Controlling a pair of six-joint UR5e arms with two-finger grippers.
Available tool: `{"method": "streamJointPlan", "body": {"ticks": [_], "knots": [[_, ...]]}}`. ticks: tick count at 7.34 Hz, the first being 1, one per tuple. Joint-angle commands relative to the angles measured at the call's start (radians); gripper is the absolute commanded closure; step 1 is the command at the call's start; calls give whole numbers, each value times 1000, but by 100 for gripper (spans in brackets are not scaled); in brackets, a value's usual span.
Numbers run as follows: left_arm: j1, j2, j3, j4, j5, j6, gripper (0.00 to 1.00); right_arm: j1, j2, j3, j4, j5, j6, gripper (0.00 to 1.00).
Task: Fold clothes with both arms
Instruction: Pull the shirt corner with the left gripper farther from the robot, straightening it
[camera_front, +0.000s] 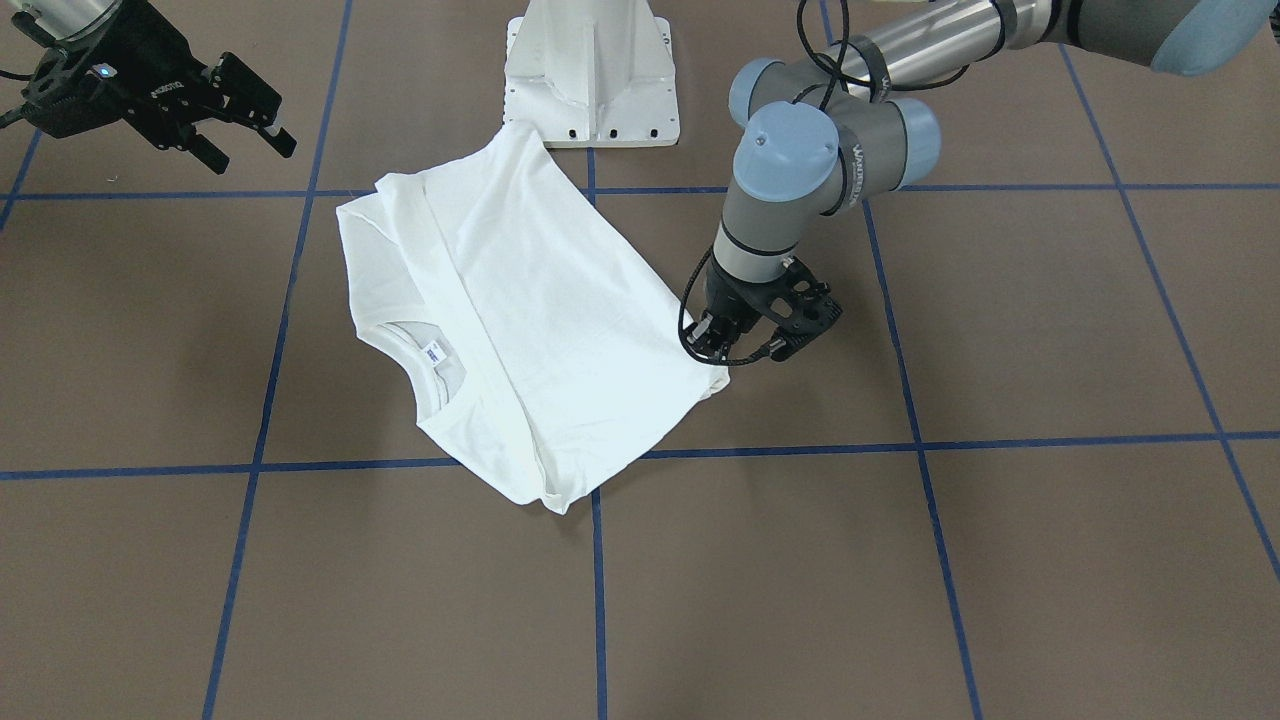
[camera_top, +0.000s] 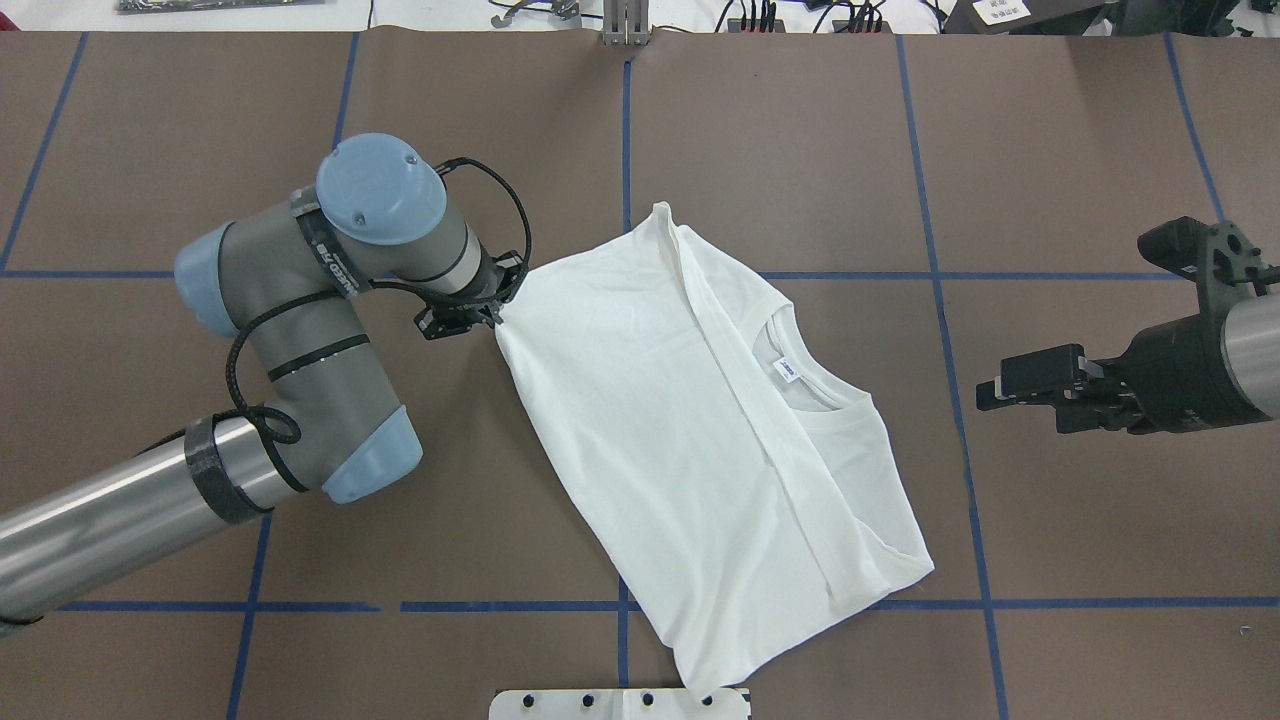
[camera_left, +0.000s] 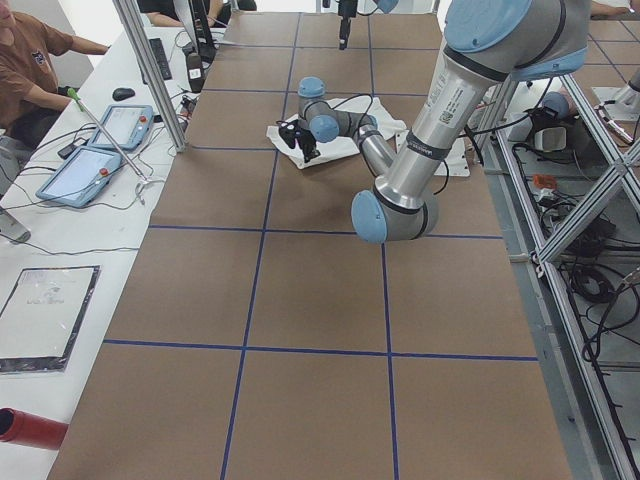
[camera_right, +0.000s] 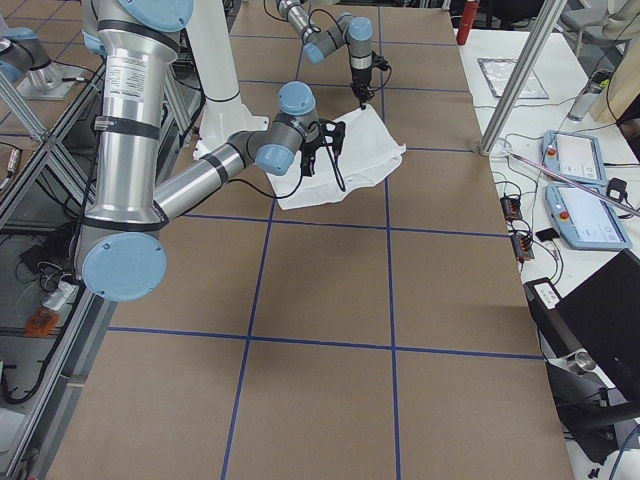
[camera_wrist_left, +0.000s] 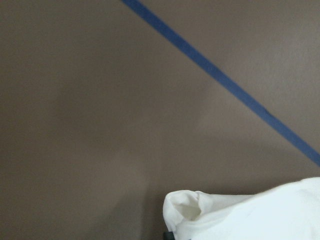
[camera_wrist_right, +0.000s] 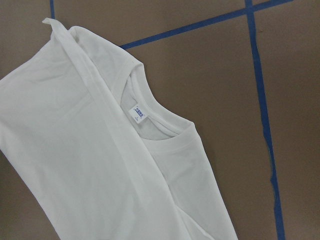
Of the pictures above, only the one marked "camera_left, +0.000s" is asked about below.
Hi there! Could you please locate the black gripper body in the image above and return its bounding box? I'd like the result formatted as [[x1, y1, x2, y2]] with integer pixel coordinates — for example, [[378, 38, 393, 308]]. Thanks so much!
[[337, 0, 357, 50], [296, 129, 320, 162]]

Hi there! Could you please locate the white long-sleeve printed shirt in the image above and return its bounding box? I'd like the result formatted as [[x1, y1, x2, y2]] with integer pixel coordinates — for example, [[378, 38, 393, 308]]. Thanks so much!
[[265, 96, 409, 171]]

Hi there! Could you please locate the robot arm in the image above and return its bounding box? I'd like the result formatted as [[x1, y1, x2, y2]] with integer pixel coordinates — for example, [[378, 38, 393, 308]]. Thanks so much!
[[336, 0, 398, 50], [281, 1, 591, 244]]

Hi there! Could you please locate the dark device with label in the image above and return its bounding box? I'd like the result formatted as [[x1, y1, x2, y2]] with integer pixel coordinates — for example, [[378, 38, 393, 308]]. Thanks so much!
[[185, 51, 205, 93]]

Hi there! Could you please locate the black keyboard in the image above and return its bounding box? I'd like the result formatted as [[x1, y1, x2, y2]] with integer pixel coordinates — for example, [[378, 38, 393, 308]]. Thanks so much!
[[149, 38, 173, 80]]

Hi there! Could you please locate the blue teach pendant far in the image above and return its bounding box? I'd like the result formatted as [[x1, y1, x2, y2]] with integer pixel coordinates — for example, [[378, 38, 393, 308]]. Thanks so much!
[[101, 104, 154, 152]]

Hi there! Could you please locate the blue teach pendant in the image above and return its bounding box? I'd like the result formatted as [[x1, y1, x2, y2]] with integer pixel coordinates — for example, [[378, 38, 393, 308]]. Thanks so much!
[[101, 104, 154, 152], [36, 146, 122, 208]]

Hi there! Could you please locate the black computer mouse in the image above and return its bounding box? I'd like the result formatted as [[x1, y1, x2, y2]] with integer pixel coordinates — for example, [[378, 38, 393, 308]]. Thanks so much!
[[112, 87, 136, 102]]

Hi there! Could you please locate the metal grabber stick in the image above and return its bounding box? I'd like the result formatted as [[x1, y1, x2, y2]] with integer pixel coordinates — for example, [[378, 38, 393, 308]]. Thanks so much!
[[66, 87, 166, 207]]

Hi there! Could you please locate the blue teach pendant near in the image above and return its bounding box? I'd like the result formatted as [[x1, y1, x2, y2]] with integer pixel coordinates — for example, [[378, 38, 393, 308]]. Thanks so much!
[[36, 146, 122, 208]]

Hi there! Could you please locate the seated person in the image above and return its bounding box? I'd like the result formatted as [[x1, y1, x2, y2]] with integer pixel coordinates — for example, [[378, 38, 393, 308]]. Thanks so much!
[[1, 1, 108, 150]]

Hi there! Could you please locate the plastic bagged document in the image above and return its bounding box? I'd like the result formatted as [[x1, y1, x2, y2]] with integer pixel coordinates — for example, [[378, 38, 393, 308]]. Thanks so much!
[[1, 265, 100, 375]]

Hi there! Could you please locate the red cylinder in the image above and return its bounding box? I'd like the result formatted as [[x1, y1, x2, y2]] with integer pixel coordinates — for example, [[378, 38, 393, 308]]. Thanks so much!
[[1, 408, 68, 450]]

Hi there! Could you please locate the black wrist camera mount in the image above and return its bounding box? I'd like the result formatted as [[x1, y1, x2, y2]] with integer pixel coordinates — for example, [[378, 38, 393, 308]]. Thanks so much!
[[277, 119, 302, 149]]

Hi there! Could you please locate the black braided left cable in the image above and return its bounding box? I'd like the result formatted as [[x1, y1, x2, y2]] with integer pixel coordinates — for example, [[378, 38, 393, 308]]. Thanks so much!
[[329, 93, 376, 121]]

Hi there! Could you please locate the grey aluminium frame post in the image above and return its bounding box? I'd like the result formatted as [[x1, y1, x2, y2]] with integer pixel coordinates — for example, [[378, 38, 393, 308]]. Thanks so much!
[[113, 0, 186, 153]]

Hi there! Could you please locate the floor cable bundle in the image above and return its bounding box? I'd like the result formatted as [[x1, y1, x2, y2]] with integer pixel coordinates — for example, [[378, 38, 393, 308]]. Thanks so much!
[[509, 139, 640, 381]]

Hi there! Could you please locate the aluminium frame rail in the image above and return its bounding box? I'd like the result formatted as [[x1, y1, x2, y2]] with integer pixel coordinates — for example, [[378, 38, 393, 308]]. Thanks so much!
[[484, 65, 639, 479]]

